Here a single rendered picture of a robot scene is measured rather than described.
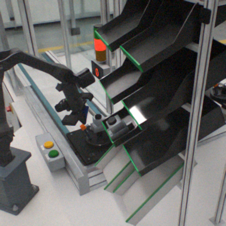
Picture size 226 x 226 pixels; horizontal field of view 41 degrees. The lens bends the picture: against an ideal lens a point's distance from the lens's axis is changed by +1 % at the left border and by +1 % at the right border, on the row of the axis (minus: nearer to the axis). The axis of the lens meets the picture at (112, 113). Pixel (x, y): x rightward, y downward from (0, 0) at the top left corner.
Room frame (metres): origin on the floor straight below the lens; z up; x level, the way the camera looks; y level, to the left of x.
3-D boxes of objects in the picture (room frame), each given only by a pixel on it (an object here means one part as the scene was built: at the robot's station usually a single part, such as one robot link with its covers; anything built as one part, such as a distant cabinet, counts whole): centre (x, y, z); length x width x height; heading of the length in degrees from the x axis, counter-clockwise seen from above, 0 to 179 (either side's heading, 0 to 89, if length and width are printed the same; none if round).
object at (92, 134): (1.08, 0.06, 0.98); 0.14 x 0.14 x 0.02
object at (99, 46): (1.30, 0.04, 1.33); 0.05 x 0.05 x 0.05
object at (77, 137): (1.08, 0.06, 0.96); 0.24 x 0.24 x 0.02; 27
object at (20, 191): (0.87, 0.42, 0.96); 0.15 x 0.15 x 0.20; 64
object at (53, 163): (1.06, 0.29, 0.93); 0.21 x 0.07 x 0.06; 27
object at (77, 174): (1.26, 0.32, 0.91); 0.89 x 0.06 x 0.11; 27
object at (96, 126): (1.09, 0.05, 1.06); 0.08 x 0.04 x 0.07; 117
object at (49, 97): (1.36, 0.18, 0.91); 0.84 x 0.28 x 0.10; 27
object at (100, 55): (1.30, 0.04, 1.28); 0.05 x 0.05 x 0.05
